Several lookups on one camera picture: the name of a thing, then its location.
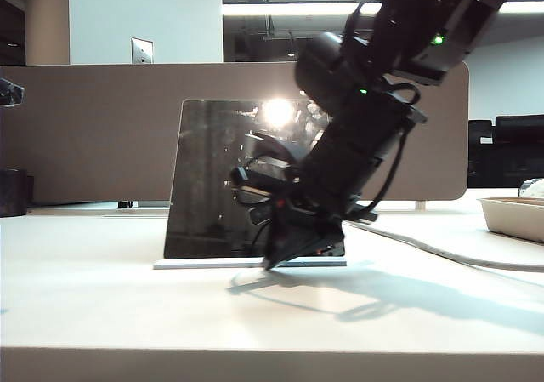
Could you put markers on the dark mirror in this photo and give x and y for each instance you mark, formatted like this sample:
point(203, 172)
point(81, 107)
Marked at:
point(204, 186)

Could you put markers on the black cylindrical container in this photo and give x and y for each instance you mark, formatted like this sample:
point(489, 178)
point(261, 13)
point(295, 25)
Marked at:
point(13, 195)

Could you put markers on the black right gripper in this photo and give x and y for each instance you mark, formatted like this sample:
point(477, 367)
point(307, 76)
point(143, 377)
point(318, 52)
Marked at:
point(316, 212)

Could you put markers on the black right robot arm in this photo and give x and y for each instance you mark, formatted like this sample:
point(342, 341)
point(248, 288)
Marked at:
point(361, 144)

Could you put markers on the white divider support leg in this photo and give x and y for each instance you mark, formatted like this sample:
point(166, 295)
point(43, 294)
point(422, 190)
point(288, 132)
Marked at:
point(420, 206)

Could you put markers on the white crumpled plastic bag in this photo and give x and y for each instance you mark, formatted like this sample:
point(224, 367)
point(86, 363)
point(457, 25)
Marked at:
point(533, 188)

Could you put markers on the long ceiling light strip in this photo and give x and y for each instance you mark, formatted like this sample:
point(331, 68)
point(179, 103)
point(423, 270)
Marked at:
point(276, 8)

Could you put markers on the metal wall plate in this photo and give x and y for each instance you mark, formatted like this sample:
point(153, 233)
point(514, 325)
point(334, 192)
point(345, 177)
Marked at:
point(142, 51)

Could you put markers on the black divider clamp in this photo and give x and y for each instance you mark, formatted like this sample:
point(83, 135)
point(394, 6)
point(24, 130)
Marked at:
point(126, 204)

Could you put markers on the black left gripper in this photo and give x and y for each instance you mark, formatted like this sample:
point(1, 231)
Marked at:
point(10, 92)

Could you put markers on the beige paper tray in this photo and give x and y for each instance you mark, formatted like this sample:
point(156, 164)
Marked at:
point(510, 220)

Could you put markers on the brown desk divider panel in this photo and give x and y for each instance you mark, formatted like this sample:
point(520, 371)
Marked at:
point(85, 122)

